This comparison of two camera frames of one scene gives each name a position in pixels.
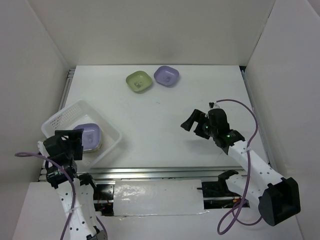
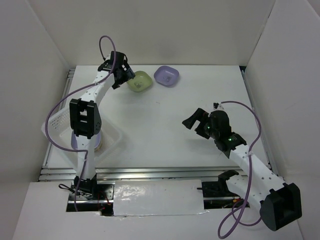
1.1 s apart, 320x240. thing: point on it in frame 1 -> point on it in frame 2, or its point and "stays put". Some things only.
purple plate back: [166, 75] stays put
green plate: [139, 81] stays put
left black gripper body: [74, 144] -> [126, 75]
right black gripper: [198, 116] stays put
